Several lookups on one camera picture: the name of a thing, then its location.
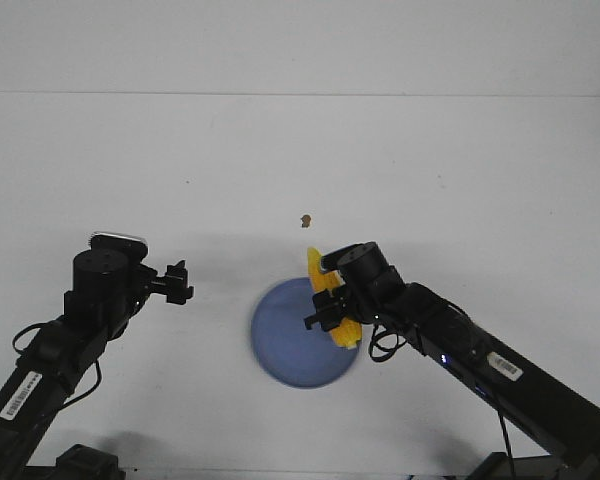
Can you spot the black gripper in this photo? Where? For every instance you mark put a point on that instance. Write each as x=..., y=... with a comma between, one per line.
x=173, y=284
x=332, y=307

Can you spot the yellow toy corn cob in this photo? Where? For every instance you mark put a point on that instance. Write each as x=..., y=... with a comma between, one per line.
x=349, y=333

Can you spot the blue round plate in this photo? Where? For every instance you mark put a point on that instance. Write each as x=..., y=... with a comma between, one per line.
x=285, y=349

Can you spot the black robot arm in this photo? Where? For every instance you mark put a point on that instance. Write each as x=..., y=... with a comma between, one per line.
x=356, y=286
x=109, y=287

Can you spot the small brown table mark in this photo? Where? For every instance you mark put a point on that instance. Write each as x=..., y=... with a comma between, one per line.
x=306, y=221

